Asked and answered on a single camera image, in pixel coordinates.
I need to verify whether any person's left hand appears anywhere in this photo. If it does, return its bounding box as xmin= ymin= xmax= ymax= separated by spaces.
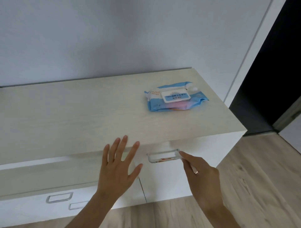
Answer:
xmin=97 ymin=135 xmax=143 ymax=197

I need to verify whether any person's right hand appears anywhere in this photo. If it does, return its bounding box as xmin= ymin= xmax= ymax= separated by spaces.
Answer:
xmin=179 ymin=151 xmax=224 ymax=208

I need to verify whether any person's right forearm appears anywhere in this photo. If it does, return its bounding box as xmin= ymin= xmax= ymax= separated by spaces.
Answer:
xmin=199 ymin=202 xmax=237 ymax=228

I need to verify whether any person's left forearm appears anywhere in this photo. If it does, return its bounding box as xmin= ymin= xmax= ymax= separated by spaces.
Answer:
xmin=70 ymin=191 xmax=123 ymax=228

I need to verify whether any white dresser drawer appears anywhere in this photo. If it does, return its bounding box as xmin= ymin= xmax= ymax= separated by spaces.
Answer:
xmin=138 ymin=131 xmax=246 ymax=204
xmin=0 ymin=181 xmax=148 ymax=228

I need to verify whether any white dresser with wood top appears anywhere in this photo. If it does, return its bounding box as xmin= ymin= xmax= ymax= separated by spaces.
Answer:
xmin=0 ymin=68 xmax=247 ymax=228

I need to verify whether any blue wet wipes packet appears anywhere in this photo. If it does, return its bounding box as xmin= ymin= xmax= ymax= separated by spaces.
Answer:
xmin=144 ymin=81 xmax=209 ymax=113

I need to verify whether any white door with grey edge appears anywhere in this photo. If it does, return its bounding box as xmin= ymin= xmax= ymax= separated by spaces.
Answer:
xmin=273 ymin=96 xmax=301 ymax=147

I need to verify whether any silver drawer handle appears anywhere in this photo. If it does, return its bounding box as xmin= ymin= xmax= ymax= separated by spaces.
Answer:
xmin=147 ymin=149 xmax=181 ymax=164
xmin=46 ymin=192 xmax=74 ymax=204
xmin=68 ymin=201 xmax=89 ymax=210

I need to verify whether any white door frame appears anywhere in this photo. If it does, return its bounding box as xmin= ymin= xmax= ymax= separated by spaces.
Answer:
xmin=223 ymin=0 xmax=289 ymax=104

